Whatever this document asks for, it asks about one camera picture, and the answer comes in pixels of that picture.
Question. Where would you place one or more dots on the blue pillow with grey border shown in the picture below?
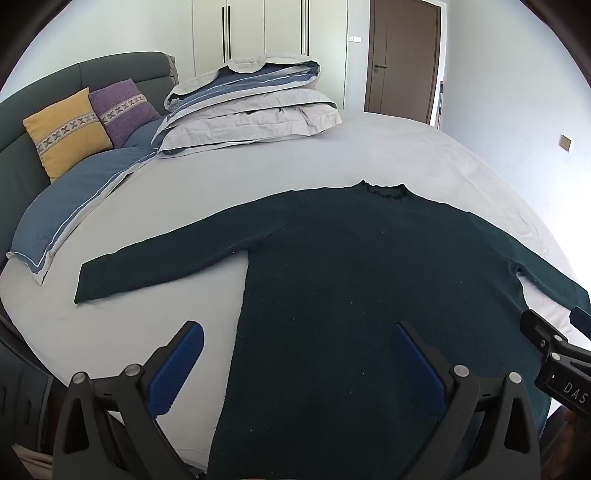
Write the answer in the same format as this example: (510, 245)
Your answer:
(78, 194)

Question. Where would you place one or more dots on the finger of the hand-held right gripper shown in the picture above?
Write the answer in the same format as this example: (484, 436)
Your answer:
(540, 330)
(582, 318)

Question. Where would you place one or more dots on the dark nightstand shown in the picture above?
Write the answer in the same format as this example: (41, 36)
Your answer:
(23, 397)

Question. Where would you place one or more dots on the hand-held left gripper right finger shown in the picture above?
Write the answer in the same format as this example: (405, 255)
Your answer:
(418, 364)

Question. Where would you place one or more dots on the yellow patterned cushion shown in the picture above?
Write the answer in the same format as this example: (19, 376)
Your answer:
(69, 134)

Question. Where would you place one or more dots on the beige wall socket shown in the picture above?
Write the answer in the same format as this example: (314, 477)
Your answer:
(566, 143)

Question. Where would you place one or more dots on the white wardrobe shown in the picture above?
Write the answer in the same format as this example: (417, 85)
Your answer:
(277, 27)

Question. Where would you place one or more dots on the bed with grey sheet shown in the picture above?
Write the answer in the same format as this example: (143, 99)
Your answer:
(184, 203)

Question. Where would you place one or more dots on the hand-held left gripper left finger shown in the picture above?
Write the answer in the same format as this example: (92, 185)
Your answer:
(178, 364)

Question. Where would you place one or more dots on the dark green sweater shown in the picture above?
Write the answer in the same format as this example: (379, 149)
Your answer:
(346, 277)

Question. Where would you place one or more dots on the brown door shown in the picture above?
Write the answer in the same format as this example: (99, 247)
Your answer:
(401, 55)

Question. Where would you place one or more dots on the purple patterned cushion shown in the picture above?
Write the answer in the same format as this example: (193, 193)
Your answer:
(124, 110)

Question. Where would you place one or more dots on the dark green padded headboard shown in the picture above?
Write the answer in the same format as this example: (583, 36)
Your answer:
(27, 184)

